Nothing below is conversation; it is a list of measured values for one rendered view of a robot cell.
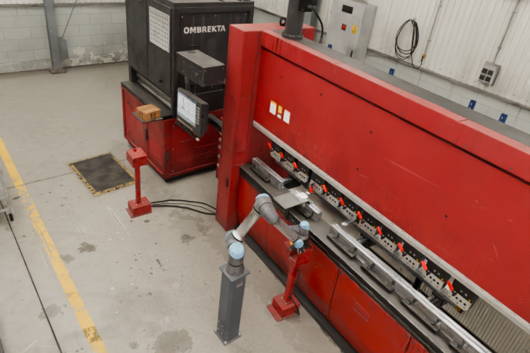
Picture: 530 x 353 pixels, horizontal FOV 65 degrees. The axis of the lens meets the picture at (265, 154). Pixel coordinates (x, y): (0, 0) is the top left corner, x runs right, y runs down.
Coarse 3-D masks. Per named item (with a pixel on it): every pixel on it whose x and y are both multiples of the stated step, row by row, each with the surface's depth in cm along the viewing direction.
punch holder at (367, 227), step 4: (364, 212) 319; (364, 216) 320; (368, 216) 317; (372, 216) 314; (364, 220) 321; (368, 220) 318; (372, 220) 314; (376, 220) 311; (360, 224) 325; (364, 224) 322; (368, 224) 319; (372, 224) 315; (376, 224) 312; (380, 224) 316; (364, 228) 323; (368, 228) 321; (372, 228) 316; (380, 228) 320; (368, 232) 320; (372, 232) 317; (376, 232) 320
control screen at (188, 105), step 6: (180, 96) 419; (186, 96) 409; (180, 102) 422; (186, 102) 412; (192, 102) 402; (180, 108) 425; (186, 108) 415; (192, 108) 405; (180, 114) 428; (186, 114) 418; (192, 114) 408; (186, 120) 420; (192, 120) 411
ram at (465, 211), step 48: (288, 96) 368; (336, 96) 319; (288, 144) 382; (336, 144) 330; (384, 144) 291; (432, 144) 260; (384, 192) 300; (432, 192) 267; (480, 192) 240; (528, 192) 219; (432, 240) 274; (480, 240) 246; (528, 240) 224; (528, 288) 229
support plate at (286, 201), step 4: (292, 192) 388; (296, 192) 388; (280, 196) 380; (284, 196) 381; (288, 196) 381; (292, 196) 382; (276, 200) 374; (280, 200) 375; (284, 200) 375; (288, 200) 376; (292, 200) 377; (296, 200) 378; (300, 200) 378; (304, 200) 379; (280, 204) 370; (284, 204) 370; (288, 204) 371; (292, 204) 372; (296, 204) 372; (284, 208) 366
